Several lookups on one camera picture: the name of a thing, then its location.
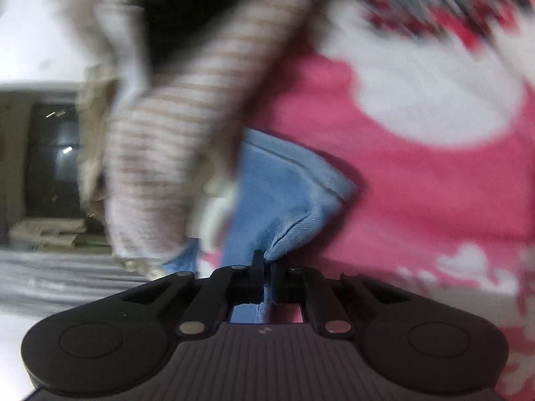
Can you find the black garment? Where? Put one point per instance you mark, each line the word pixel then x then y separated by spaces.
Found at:
pixel 200 16

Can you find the grey curtain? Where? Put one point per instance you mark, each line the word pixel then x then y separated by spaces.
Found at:
pixel 50 275

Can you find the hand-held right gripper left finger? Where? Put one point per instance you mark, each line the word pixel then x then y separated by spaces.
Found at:
pixel 257 277

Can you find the pink floral blanket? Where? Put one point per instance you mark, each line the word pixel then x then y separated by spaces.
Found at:
pixel 418 175

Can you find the blue jeans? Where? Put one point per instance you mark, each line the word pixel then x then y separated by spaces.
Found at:
pixel 284 192

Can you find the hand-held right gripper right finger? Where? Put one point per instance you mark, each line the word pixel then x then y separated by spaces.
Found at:
pixel 284 284

